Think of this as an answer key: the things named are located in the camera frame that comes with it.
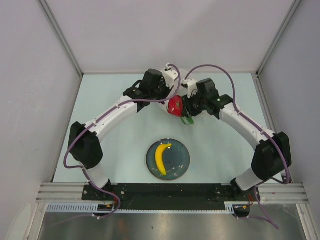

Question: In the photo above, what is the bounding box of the fake watermelon slice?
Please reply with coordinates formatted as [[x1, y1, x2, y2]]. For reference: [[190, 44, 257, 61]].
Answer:
[[167, 95, 194, 125]]

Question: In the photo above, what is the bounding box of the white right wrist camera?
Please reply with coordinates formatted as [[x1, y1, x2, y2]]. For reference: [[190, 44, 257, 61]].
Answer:
[[181, 78, 198, 98]]

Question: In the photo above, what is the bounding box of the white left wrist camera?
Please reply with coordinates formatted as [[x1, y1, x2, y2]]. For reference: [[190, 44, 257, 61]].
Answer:
[[161, 63, 179, 89]]

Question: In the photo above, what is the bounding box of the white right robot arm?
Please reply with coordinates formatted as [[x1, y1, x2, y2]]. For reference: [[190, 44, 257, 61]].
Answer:
[[181, 78, 292, 201]]

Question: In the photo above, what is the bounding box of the fake yellow banana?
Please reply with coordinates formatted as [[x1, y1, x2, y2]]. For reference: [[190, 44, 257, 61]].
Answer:
[[154, 143, 172, 176]]

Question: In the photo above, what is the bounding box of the white plastic bag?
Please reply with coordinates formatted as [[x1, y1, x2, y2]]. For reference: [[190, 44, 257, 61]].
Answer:
[[158, 64, 203, 125]]

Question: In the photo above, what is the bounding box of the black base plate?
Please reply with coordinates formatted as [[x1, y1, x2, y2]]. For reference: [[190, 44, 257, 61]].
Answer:
[[82, 182, 261, 218]]

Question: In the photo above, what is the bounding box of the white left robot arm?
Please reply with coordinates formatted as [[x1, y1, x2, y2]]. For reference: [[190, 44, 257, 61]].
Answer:
[[66, 66, 180, 200]]

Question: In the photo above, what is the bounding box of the white slotted cable duct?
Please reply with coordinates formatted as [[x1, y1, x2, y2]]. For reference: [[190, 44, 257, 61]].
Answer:
[[46, 202, 237, 214]]

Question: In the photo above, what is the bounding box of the aluminium frame rail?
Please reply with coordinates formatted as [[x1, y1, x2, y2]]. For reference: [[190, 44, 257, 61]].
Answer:
[[36, 183, 309, 205]]

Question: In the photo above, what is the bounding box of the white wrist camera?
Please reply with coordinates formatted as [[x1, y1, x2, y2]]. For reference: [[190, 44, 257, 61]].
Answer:
[[161, 63, 179, 89], [181, 78, 198, 98]]

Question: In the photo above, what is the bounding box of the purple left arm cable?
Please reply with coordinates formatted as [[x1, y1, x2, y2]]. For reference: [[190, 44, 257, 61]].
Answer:
[[63, 63, 182, 221]]

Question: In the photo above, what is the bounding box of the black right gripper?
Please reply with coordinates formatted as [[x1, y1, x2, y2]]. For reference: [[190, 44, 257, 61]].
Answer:
[[181, 91, 208, 119]]

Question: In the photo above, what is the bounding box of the blue ceramic plate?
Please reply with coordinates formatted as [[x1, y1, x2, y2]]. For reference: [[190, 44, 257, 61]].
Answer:
[[145, 138, 191, 181]]

